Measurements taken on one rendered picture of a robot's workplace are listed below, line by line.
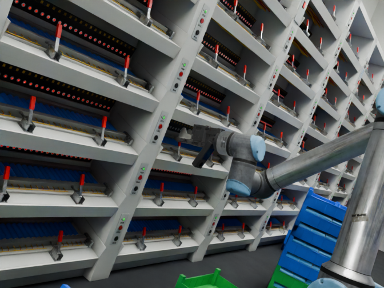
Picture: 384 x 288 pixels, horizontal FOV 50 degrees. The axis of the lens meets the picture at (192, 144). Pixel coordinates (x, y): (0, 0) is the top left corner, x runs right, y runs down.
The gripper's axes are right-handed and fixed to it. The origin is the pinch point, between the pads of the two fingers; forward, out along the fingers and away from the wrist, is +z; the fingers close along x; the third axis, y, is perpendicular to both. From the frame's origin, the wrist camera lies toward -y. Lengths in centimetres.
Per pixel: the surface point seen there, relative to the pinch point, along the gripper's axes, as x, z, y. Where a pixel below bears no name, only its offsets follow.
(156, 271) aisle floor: -12, 6, -57
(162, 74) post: 25.3, -5.8, 20.6
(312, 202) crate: -63, -40, -15
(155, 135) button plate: 21.2, -5.3, -0.7
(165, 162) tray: 9.0, -2.9, -9.3
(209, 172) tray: -27.1, -2.2, -10.7
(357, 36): -185, -17, 111
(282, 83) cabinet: -107, 4, 52
